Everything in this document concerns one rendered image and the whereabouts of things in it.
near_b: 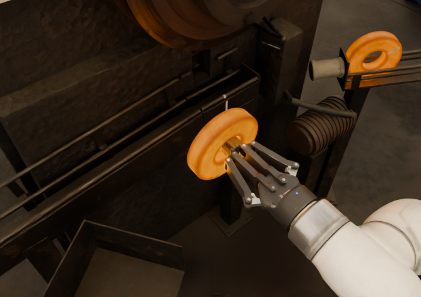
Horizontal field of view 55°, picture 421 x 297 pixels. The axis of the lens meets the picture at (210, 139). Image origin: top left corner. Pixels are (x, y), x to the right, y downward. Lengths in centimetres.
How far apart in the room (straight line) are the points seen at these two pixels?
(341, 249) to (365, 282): 5
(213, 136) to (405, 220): 34
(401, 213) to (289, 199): 19
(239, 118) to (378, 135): 139
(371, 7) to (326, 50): 59
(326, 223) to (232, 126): 23
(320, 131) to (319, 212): 63
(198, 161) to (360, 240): 30
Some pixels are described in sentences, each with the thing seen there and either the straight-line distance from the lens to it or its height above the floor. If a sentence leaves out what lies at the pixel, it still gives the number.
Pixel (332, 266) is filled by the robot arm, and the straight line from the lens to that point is 64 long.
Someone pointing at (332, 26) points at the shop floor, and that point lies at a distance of 269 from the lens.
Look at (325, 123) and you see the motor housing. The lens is 127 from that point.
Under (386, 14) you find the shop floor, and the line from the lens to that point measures 292.
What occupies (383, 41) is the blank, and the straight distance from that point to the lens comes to 121.
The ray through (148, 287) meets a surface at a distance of 88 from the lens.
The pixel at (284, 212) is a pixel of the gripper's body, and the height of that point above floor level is 85.
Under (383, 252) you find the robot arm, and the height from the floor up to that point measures 87.
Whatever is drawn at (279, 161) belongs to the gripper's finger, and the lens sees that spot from 73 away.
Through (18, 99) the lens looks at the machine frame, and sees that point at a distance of 88.
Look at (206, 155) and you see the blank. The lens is 72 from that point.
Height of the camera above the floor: 142
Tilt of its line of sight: 49 degrees down
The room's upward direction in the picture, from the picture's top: straight up
